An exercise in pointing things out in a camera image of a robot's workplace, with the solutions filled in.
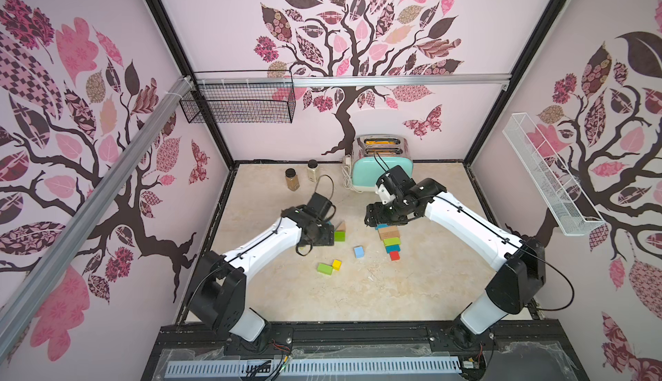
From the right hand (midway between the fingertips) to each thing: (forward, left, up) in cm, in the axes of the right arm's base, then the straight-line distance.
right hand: (377, 223), depth 80 cm
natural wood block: (+7, -8, -18) cm, 20 cm away
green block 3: (+3, -9, -17) cm, 20 cm away
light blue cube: (-3, +5, -15) cm, 16 cm away
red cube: (-4, -7, -16) cm, 18 cm away
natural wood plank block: (+4, -5, -16) cm, 17 cm away
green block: (-8, +17, -16) cm, 25 cm away
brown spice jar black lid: (+27, +31, -9) cm, 42 cm away
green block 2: (+4, +12, -15) cm, 20 cm away
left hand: (-2, +19, -9) cm, 21 cm away
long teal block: (+8, -5, -16) cm, 19 cm away
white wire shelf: (-6, -49, +14) cm, 51 cm away
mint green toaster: (+32, -3, 0) cm, 32 cm away
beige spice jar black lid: (+33, +23, -9) cm, 41 cm away
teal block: (0, -7, -17) cm, 19 cm away
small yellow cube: (-7, +13, -16) cm, 22 cm away
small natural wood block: (+8, +11, -16) cm, 21 cm away
